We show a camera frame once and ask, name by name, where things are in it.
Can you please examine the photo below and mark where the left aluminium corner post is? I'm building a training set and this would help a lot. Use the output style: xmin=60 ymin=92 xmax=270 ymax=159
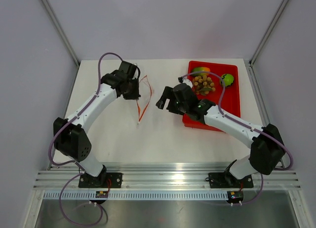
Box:
xmin=40 ymin=0 xmax=80 ymax=70

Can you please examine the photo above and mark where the right small circuit board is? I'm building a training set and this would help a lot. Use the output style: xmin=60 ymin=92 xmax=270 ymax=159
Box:
xmin=228 ymin=190 xmax=244 ymax=201

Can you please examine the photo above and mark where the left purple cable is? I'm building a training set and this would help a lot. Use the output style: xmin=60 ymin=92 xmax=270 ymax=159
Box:
xmin=47 ymin=52 xmax=125 ymax=225

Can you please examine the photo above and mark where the aluminium corner post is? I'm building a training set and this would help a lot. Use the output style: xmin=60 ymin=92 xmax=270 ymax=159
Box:
xmin=249 ymin=0 xmax=291 ymax=68
xmin=40 ymin=0 xmax=80 ymax=70

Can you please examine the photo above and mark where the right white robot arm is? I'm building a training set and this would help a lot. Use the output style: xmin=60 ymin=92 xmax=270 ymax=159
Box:
xmin=156 ymin=82 xmax=286 ymax=188

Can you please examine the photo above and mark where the green toy watermelon ball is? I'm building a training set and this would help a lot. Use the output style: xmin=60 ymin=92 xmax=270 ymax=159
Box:
xmin=219 ymin=74 xmax=235 ymax=87

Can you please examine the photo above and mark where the aluminium rail frame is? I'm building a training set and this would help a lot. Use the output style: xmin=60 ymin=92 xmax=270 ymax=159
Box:
xmin=33 ymin=162 xmax=301 ymax=191

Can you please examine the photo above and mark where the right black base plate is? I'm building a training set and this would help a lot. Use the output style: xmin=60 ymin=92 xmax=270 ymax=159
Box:
xmin=206 ymin=172 xmax=254 ymax=189

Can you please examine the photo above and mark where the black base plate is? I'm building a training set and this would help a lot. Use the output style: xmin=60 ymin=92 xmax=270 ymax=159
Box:
xmin=78 ymin=172 xmax=122 ymax=189
xmin=206 ymin=172 xmax=254 ymax=189

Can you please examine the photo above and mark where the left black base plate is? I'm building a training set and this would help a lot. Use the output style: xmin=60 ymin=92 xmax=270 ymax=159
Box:
xmin=78 ymin=172 xmax=122 ymax=189

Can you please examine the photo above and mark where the clear orange zip top bag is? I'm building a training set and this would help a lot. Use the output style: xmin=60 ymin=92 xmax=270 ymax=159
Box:
xmin=136 ymin=75 xmax=154 ymax=125

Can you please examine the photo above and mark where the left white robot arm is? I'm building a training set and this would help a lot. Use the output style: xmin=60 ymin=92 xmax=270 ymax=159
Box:
xmin=53 ymin=61 xmax=140 ymax=188

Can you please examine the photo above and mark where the right aluminium corner post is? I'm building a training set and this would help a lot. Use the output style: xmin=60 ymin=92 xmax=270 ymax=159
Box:
xmin=249 ymin=0 xmax=291 ymax=68

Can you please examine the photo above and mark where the left small circuit board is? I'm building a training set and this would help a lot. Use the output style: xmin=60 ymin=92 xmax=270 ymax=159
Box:
xmin=95 ymin=191 xmax=109 ymax=198

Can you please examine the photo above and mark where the red plastic tray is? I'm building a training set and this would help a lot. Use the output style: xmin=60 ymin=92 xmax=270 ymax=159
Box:
xmin=186 ymin=61 xmax=240 ymax=117

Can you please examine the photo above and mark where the brown toy longan bunch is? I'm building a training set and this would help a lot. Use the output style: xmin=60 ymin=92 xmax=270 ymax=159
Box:
xmin=193 ymin=75 xmax=216 ymax=96

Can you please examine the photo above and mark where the green orange toy mango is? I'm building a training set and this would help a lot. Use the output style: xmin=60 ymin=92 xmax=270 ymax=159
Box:
xmin=192 ymin=67 xmax=210 ymax=76

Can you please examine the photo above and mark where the small circuit board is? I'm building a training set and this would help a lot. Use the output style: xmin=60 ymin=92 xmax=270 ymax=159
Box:
xmin=95 ymin=191 xmax=109 ymax=198
xmin=228 ymin=190 xmax=244 ymax=201

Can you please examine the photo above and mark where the white slotted cable duct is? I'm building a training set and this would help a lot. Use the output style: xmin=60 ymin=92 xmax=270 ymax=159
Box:
xmin=43 ymin=190 xmax=228 ymax=201

